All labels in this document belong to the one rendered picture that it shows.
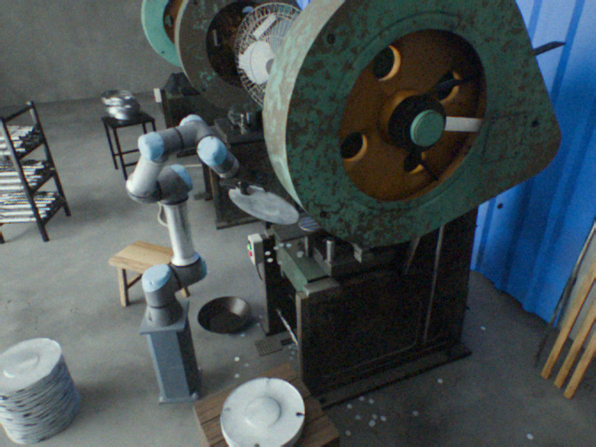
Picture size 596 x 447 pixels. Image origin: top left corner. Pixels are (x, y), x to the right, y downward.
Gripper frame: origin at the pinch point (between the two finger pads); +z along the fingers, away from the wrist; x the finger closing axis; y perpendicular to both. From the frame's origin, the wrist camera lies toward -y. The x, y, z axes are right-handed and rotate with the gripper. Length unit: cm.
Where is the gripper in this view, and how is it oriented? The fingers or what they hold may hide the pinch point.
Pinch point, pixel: (254, 190)
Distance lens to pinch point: 160.8
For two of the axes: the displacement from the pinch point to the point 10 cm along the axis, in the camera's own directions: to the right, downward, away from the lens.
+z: 2.4, 2.8, 9.3
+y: -9.5, -1.3, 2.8
